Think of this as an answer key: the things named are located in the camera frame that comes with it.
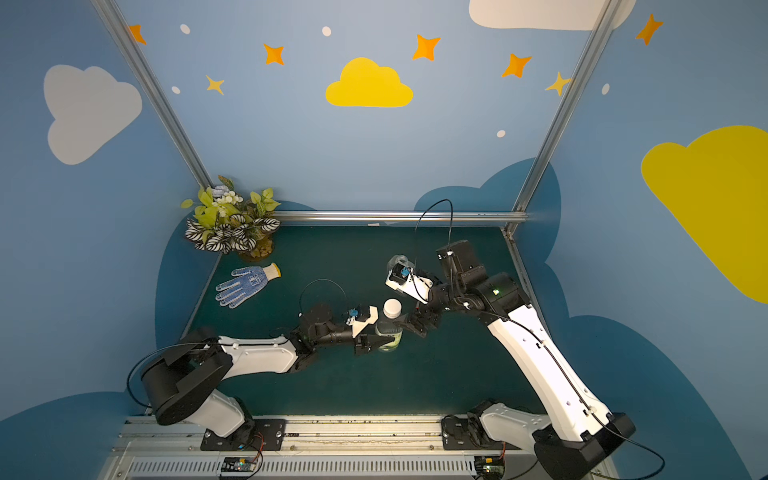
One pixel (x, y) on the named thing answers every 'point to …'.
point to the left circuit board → (238, 464)
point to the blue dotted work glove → (245, 283)
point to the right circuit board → (491, 467)
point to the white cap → (392, 308)
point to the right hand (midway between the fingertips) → (409, 297)
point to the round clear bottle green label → (388, 327)
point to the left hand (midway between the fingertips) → (393, 324)
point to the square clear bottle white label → (399, 258)
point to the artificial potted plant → (224, 222)
